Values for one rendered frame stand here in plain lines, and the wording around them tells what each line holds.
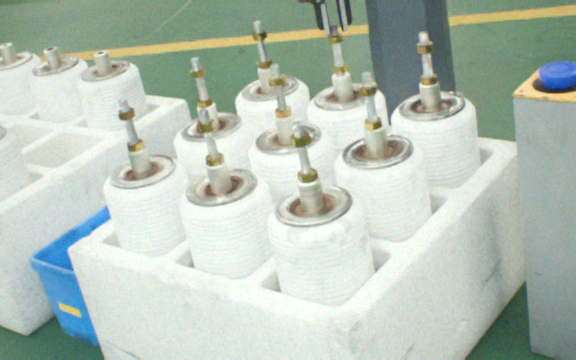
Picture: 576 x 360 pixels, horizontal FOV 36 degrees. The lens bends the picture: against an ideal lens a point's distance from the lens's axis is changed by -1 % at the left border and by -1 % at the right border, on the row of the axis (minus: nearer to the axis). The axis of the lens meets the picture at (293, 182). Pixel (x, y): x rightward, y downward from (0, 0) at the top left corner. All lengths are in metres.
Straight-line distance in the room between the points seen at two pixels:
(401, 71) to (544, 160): 0.66
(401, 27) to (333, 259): 0.72
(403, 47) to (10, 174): 0.67
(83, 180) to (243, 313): 0.46
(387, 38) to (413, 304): 0.69
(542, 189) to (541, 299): 0.14
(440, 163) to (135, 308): 0.38
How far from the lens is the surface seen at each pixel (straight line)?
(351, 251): 0.85
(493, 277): 1.07
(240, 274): 0.94
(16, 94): 1.55
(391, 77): 1.54
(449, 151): 1.02
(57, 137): 1.41
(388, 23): 1.51
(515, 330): 1.09
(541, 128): 0.90
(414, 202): 0.94
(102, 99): 1.36
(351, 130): 1.07
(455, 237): 0.96
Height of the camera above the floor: 0.66
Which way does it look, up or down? 27 degrees down
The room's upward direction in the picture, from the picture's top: 11 degrees counter-clockwise
